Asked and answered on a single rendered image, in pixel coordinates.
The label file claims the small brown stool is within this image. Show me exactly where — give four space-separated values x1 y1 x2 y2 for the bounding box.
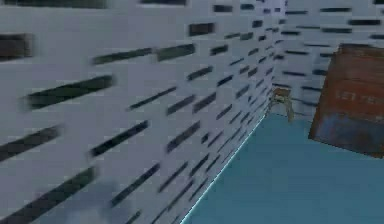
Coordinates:
266 87 296 123

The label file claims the rusty brown metal cabinet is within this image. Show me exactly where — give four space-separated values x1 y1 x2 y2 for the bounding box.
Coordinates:
308 43 384 159

